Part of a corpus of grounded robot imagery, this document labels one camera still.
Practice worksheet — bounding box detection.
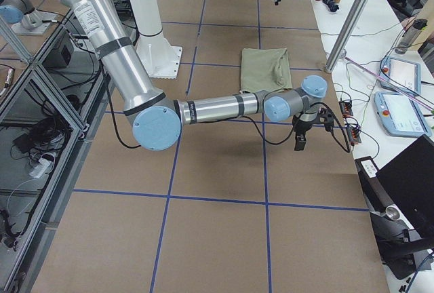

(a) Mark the olive green long-sleeve shirt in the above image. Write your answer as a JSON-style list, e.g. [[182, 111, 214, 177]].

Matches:
[[240, 48, 292, 92]]

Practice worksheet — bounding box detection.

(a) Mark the orange terminal block far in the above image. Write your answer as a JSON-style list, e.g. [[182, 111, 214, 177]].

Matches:
[[339, 100, 353, 117]]

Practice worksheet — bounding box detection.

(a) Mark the orange terminal block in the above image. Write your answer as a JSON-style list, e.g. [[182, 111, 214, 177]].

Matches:
[[345, 123, 361, 146], [339, 100, 353, 117]]

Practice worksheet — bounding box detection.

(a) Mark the folded dark blue umbrella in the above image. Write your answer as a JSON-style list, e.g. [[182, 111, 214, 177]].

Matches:
[[322, 0, 339, 13]]

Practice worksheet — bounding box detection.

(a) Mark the orange terminal block near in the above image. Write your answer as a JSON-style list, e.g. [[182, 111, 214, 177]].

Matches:
[[345, 123, 361, 146]]

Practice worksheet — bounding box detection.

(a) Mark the near teach pendant tablet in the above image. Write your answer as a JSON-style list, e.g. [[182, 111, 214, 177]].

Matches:
[[374, 92, 433, 138]]

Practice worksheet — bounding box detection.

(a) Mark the teach pendant tablet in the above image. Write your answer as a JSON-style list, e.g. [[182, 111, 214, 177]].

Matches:
[[374, 92, 433, 138], [380, 56, 421, 94]]

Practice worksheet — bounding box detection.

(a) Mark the far teach pendant tablet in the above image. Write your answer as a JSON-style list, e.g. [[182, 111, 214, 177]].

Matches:
[[380, 56, 421, 94]]

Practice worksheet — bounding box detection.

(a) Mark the reacher grabber stick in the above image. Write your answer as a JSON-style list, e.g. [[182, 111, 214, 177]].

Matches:
[[341, 54, 433, 114]]

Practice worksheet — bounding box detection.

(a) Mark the black monitor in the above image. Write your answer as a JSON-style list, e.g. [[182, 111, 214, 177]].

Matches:
[[377, 135, 434, 237]]

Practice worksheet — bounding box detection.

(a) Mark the white power strip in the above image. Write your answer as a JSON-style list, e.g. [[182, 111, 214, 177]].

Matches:
[[29, 157, 54, 178]]

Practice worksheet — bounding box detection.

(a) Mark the aluminium frame post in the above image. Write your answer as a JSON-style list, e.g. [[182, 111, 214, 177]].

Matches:
[[324, 0, 368, 73]]

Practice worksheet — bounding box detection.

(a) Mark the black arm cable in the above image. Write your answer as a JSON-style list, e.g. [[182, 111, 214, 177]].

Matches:
[[104, 75, 352, 154]]

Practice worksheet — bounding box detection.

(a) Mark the black box under frame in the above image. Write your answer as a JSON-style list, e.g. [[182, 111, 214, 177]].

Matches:
[[43, 33, 74, 69]]

